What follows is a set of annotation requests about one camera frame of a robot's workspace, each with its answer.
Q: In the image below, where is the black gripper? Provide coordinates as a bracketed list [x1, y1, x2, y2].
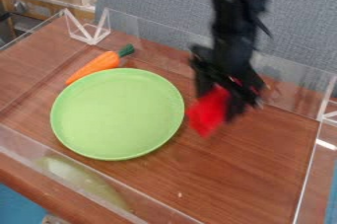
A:
[189, 44, 266, 122]

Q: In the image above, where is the green plate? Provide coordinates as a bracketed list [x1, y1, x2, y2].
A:
[50, 68, 183, 161]

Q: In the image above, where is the red plastic block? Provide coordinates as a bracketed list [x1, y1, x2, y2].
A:
[185, 86, 230, 137]

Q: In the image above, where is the clear acrylic enclosure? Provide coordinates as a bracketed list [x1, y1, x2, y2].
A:
[0, 15, 337, 224]

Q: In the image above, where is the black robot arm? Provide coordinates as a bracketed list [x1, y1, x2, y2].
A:
[186, 0, 267, 126]

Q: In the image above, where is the orange toy carrot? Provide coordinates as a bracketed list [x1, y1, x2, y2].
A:
[65, 44, 134, 85]

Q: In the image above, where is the clear acrylic corner bracket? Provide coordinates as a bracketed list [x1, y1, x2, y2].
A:
[62, 9, 110, 45]

